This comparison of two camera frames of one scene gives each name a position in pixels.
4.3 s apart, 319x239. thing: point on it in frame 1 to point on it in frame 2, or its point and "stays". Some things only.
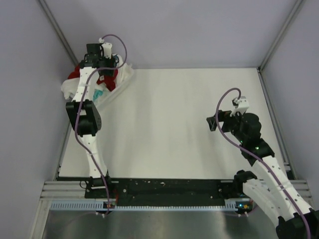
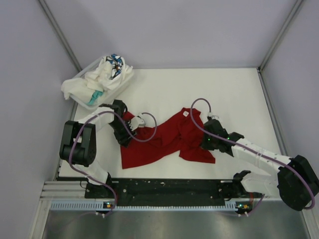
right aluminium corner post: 296,6 stays
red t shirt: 109,82 to 181,136
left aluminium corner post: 59,31 stays
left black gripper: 110,62 to 123,139
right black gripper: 224,116 to 205,145
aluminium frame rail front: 62,189 stays
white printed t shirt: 124,70 stays
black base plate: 165,191 stays
